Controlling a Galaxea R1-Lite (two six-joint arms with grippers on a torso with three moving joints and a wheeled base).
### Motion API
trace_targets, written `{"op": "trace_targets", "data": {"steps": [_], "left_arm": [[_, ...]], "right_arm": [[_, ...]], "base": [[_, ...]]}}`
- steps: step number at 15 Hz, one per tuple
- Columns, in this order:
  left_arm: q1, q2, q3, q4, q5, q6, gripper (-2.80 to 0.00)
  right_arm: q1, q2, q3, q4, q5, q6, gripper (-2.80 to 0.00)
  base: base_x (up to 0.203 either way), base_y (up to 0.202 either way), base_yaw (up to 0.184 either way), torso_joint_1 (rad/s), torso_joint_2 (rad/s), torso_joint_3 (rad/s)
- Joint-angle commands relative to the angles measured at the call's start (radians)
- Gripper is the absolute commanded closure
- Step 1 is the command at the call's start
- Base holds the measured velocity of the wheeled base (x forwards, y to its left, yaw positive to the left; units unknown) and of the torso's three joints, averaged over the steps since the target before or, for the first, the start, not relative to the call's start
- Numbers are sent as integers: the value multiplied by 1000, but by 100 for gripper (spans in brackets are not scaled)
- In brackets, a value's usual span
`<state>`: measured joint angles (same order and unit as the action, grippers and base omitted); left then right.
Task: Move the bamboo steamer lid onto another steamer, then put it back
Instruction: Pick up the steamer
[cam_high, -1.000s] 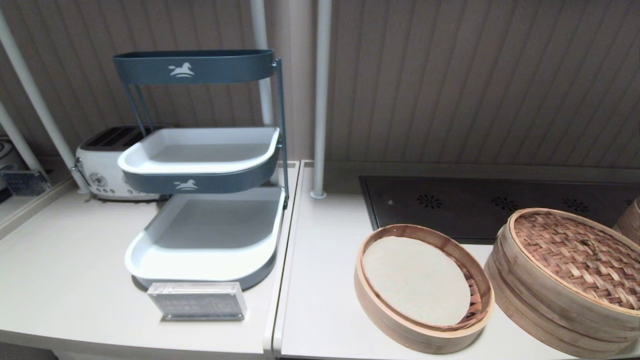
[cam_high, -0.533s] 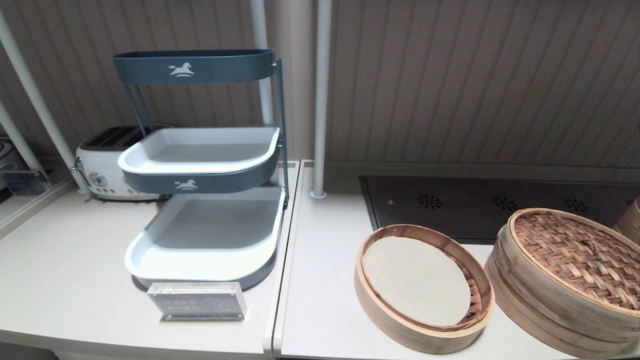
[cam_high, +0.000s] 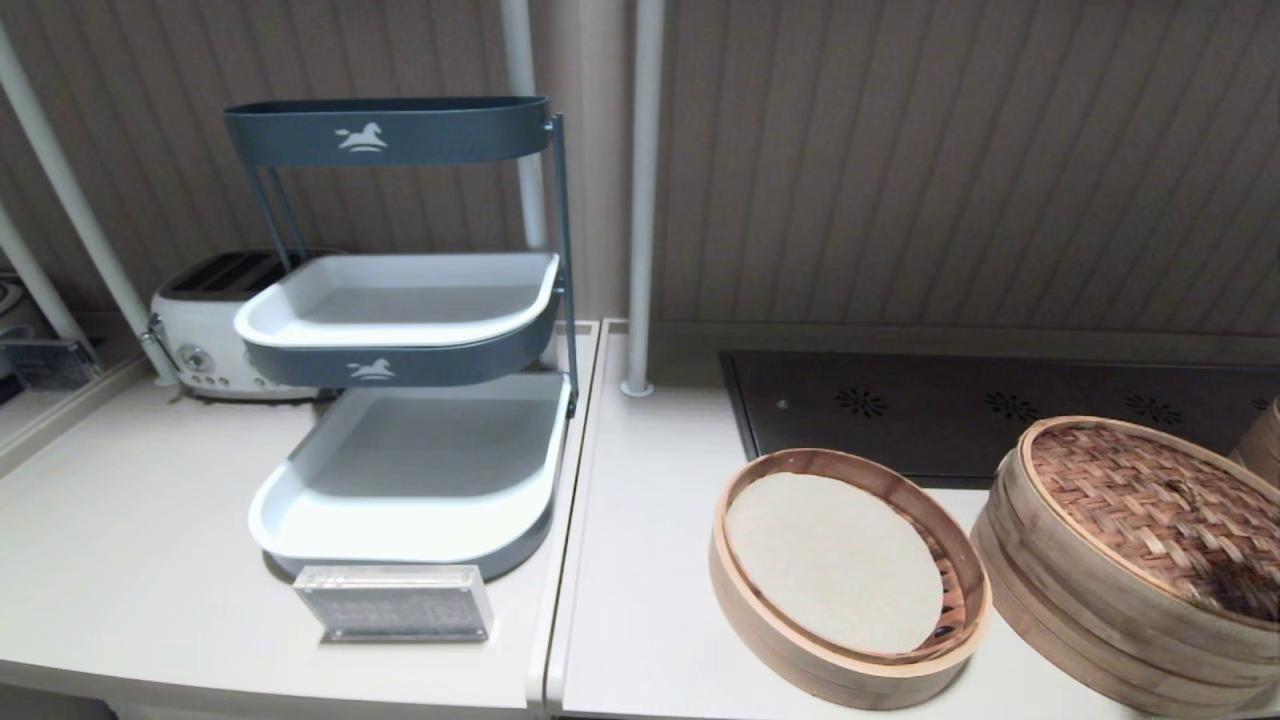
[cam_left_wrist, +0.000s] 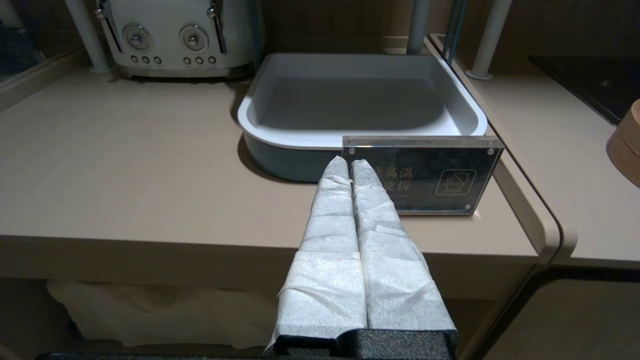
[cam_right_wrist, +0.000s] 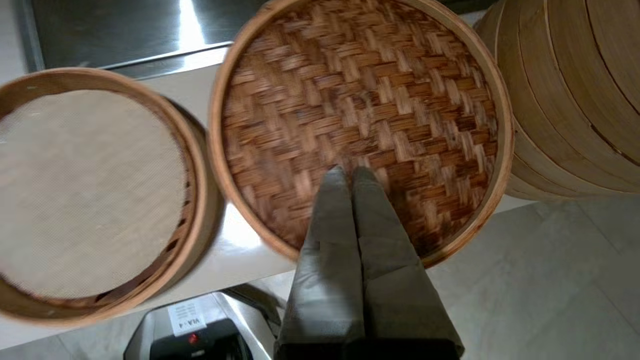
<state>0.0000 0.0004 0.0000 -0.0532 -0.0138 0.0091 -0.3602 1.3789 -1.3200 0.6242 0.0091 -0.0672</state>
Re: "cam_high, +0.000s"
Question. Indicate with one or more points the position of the white round steamer liner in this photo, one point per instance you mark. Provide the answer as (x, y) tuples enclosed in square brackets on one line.
[(830, 560)]

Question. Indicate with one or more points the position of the bamboo steamer basket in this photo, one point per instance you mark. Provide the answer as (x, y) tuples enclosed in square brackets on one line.
[(800, 660), (1100, 670)]

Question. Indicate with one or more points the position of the white support pole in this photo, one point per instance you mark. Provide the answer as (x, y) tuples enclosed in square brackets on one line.
[(70, 190), (642, 200)]

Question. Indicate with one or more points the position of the teal white rack tray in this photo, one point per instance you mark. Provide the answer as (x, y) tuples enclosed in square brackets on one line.
[(420, 132), (420, 470), (400, 300)]

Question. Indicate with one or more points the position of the black perforated steam panel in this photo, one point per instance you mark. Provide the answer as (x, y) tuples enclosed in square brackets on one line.
[(900, 420)]

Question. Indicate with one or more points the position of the clear acrylic warning sign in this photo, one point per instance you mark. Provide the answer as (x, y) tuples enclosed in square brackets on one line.
[(395, 605)]

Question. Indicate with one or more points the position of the white retro toaster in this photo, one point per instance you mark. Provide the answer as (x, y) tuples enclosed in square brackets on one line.
[(205, 340)]

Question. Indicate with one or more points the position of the small acrylic sign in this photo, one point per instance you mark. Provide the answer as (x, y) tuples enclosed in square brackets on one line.
[(45, 362)]

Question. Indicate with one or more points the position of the stacked bamboo steamers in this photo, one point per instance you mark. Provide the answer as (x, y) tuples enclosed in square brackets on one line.
[(1262, 440)]

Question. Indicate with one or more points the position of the teal metal rack frame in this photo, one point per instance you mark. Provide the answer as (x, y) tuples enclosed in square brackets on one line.
[(563, 230)]

